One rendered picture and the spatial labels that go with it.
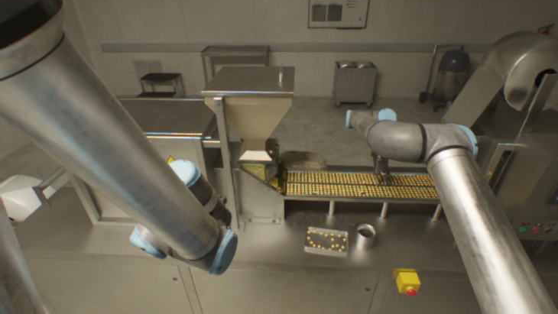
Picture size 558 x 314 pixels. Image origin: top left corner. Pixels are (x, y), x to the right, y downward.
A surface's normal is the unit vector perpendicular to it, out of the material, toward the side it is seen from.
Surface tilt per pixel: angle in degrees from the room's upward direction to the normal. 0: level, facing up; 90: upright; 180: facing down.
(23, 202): 48
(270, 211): 90
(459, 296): 90
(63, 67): 87
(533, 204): 90
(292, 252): 0
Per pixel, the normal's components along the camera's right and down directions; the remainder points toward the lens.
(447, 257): -0.01, -0.86
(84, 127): 0.76, 0.42
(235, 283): -0.07, 0.51
